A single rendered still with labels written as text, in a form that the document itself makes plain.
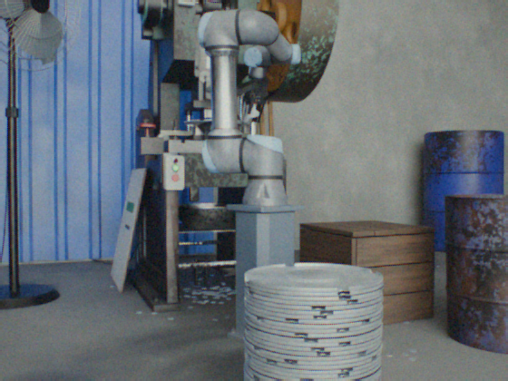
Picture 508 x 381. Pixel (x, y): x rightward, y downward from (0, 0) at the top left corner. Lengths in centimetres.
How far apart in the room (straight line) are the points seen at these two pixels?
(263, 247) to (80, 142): 209
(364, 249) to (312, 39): 97
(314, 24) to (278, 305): 158
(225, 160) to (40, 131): 198
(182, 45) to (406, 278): 136
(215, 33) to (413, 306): 122
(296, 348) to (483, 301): 89
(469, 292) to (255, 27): 108
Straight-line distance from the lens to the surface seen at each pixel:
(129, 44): 364
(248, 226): 171
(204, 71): 246
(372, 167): 429
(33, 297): 246
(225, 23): 176
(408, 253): 205
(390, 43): 452
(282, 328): 102
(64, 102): 355
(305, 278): 108
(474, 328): 183
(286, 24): 267
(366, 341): 108
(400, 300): 206
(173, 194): 216
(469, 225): 178
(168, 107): 266
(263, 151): 170
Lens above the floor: 54
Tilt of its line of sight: 2 degrees down
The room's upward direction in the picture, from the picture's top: straight up
